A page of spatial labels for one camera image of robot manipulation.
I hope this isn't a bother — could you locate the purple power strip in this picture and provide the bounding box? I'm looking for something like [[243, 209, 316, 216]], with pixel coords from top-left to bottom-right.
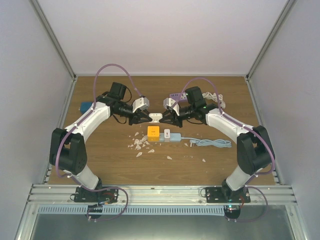
[[169, 92, 188, 101]]

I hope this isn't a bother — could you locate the blue cube plug adapter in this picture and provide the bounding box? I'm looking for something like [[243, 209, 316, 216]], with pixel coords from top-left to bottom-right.
[[79, 101, 93, 115]]

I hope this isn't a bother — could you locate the white cube adapter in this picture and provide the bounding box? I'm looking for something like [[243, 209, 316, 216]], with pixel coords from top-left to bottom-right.
[[148, 113, 163, 123]]

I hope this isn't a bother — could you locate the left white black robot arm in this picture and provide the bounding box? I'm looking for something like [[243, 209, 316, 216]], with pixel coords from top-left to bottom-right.
[[49, 82, 152, 202]]

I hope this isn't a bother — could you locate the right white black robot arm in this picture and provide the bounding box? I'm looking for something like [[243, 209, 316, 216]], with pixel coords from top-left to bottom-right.
[[160, 86, 275, 203]]

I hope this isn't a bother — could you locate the yellow plug adapter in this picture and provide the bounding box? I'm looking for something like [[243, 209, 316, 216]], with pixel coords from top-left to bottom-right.
[[147, 125, 160, 142]]

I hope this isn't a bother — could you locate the white usb charger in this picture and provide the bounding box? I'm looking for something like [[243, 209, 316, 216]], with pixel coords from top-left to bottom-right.
[[163, 129, 171, 142]]

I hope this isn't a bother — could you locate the white plastic debris pile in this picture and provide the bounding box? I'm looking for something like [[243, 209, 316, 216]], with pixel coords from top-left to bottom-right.
[[127, 131, 156, 158]]

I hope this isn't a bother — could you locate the white power strip cord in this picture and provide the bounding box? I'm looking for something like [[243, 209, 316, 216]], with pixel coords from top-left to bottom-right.
[[201, 91, 227, 109]]

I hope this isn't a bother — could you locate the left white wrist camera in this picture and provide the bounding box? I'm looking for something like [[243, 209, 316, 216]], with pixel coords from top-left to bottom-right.
[[132, 97, 150, 113]]

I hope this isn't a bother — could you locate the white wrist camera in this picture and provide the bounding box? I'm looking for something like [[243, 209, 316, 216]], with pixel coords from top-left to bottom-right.
[[163, 97, 180, 116], [132, 97, 150, 113]]

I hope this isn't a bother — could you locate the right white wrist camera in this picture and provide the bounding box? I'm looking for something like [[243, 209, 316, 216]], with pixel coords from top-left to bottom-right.
[[163, 97, 180, 116]]

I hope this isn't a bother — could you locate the light blue coiled cable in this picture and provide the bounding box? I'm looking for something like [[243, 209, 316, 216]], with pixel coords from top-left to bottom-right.
[[181, 136, 233, 149]]

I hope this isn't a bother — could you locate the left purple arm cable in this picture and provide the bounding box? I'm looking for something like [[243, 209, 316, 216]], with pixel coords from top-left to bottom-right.
[[55, 63, 146, 179]]

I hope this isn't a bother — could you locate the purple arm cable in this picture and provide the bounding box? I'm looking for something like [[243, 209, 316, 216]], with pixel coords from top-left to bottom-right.
[[55, 63, 146, 179], [172, 77, 276, 187]]

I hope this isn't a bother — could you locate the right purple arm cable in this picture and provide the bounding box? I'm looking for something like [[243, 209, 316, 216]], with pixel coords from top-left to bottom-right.
[[172, 77, 276, 187]]

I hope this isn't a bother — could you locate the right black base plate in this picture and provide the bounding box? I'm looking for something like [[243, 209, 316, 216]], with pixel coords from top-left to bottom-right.
[[200, 186, 251, 204]]

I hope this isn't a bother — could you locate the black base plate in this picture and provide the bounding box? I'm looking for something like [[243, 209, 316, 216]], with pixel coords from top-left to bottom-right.
[[200, 186, 251, 204], [70, 187, 119, 205]]

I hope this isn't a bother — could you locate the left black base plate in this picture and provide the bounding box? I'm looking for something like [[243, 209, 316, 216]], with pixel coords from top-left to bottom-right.
[[70, 187, 119, 205]]

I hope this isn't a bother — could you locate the slotted grey cable duct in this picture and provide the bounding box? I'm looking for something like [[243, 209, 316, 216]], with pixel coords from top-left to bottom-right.
[[38, 204, 225, 216]]

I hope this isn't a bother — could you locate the aluminium front rail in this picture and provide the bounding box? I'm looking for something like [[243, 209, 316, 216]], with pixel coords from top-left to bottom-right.
[[27, 184, 297, 206]]

